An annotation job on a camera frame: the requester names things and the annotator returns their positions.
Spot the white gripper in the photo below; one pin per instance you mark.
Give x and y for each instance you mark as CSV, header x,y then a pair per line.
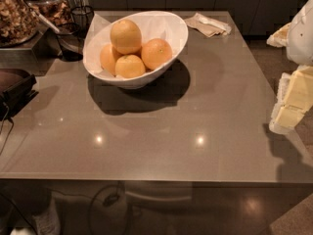
x,y
301,38

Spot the orange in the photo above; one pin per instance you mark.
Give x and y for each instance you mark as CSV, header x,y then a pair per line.
x,y
129,66
126,37
108,58
155,53

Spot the white oval bowl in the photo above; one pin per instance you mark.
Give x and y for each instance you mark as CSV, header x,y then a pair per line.
x,y
153,24

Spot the crumpled paper napkin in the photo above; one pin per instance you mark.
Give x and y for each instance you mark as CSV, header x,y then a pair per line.
x,y
207,26

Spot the small glass snack jar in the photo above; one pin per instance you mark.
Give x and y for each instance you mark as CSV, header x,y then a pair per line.
x,y
56,11

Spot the metal tray stand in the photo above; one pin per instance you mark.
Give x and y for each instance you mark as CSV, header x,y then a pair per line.
x,y
35,55

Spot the large glass snack jar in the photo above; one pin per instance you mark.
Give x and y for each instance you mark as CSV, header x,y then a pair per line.
x,y
17,23

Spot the black wire cup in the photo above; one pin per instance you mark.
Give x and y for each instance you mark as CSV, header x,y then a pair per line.
x,y
83,16

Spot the white spoon handle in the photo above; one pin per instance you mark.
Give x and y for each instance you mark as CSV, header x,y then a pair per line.
x,y
42,18

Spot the black device with cable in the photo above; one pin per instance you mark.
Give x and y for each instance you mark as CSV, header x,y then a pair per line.
x,y
16,91

